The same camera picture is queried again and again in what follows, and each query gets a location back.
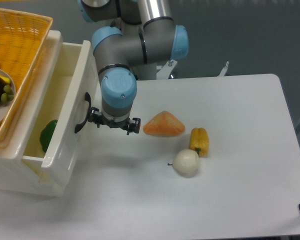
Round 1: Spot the white drawer cabinet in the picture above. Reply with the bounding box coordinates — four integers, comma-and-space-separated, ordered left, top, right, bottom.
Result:
0, 30, 63, 195

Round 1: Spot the yellow toy fruit piece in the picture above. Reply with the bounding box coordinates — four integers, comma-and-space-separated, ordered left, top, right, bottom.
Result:
0, 74, 11, 85

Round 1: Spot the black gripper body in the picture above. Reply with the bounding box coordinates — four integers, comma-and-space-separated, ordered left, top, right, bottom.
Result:
100, 111, 131, 129

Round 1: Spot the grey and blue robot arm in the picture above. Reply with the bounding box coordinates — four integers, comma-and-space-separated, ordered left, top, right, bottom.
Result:
78, 0, 189, 133

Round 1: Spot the green toy bell pepper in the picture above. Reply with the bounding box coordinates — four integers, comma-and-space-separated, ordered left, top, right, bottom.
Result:
39, 119, 58, 153

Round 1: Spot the white drawer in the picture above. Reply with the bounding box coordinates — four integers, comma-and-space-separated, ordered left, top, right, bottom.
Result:
21, 159, 66, 197
22, 40, 98, 186

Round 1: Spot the white lower drawer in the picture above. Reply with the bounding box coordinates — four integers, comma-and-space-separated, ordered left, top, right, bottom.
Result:
21, 159, 66, 197

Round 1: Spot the yellow toy bell pepper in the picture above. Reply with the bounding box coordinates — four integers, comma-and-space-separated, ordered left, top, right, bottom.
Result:
189, 127, 210, 157

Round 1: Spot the white toy pear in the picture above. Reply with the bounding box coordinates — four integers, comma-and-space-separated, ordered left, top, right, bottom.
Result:
167, 149, 200, 176

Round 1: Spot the white top drawer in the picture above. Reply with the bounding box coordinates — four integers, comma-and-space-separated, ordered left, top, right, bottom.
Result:
22, 40, 98, 186

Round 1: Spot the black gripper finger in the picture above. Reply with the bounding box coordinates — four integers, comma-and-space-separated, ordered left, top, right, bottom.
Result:
87, 107, 102, 128
122, 117, 141, 135

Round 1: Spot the white metal bracket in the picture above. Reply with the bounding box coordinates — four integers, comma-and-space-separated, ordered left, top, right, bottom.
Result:
156, 59, 230, 80

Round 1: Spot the yellow woven basket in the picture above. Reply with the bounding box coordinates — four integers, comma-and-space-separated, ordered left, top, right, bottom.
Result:
0, 8, 53, 141

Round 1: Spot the orange triangular toy bread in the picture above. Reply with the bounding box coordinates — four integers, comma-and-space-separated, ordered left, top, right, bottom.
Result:
143, 110, 186, 137

